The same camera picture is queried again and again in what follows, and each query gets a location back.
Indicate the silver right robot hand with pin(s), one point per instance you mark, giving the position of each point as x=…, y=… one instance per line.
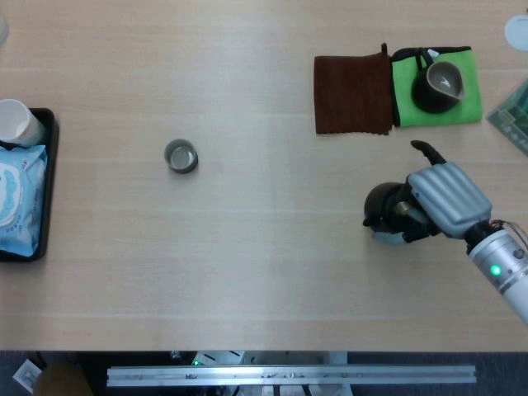
x=449, y=198

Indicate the small grey tea cup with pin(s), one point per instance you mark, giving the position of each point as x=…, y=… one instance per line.
x=180, y=156

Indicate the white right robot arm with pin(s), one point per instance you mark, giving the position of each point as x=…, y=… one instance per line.
x=499, y=264

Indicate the green tea box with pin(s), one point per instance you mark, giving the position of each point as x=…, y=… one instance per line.
x=513, y=119

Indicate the black ceramic pitcher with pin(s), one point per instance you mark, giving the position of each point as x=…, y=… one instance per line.
x=425, y=99

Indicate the green cloth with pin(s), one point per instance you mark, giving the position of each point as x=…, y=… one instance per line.
x=470, y=82

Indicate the brown cloth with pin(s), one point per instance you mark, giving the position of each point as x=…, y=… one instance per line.
x=350, y=95

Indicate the white round lid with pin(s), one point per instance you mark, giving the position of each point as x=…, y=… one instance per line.
x=519, y=33

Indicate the black plastic tray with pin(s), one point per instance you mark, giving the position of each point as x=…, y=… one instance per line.
x=52, y=165

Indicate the blue wet wipes pack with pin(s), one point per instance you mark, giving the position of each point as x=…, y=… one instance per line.
x=24, y=198

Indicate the orange brown stool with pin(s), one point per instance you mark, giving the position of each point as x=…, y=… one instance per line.
x=62, y=381

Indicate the white paper cup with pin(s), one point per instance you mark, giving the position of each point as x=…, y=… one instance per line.
x=12, y=119

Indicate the white floor socket box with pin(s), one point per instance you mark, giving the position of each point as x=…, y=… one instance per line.
x=26, y=375

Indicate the aluminium rail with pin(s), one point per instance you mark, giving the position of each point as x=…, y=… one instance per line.
x=288, y=375

